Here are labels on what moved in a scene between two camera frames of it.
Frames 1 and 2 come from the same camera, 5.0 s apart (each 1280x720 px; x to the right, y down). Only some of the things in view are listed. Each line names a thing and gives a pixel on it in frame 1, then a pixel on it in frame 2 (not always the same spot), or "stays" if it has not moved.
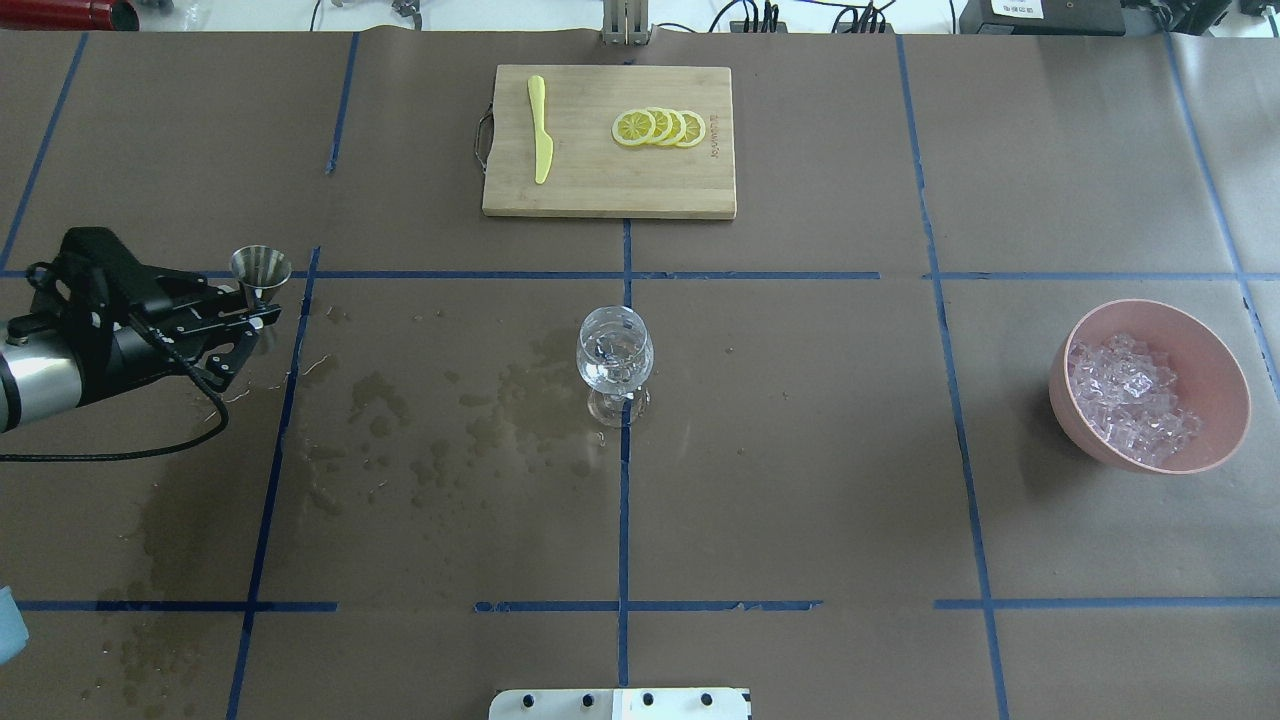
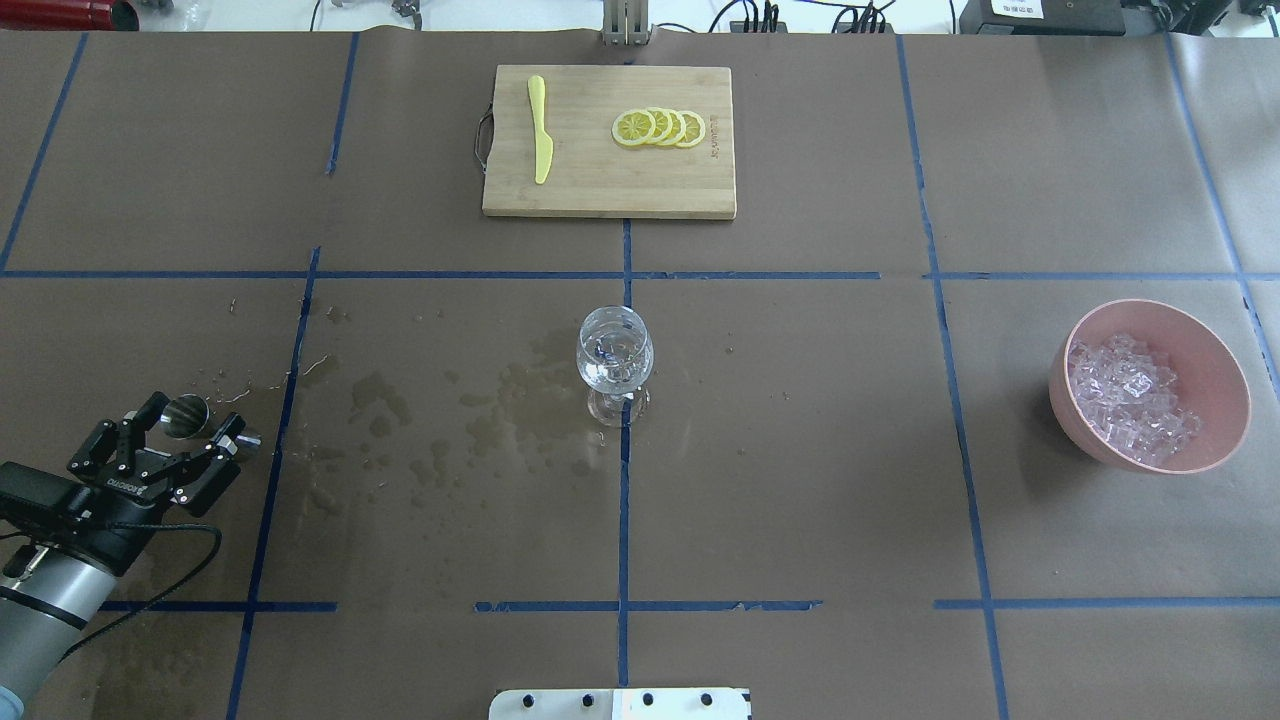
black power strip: x=739 y=27 stays
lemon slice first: x=633 y=128 stays
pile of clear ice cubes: x=1123 y=388 stays
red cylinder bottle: x=106 y=15 stays
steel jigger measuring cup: x=261 y=270 -> x=187 y=416
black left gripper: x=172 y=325 -> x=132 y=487
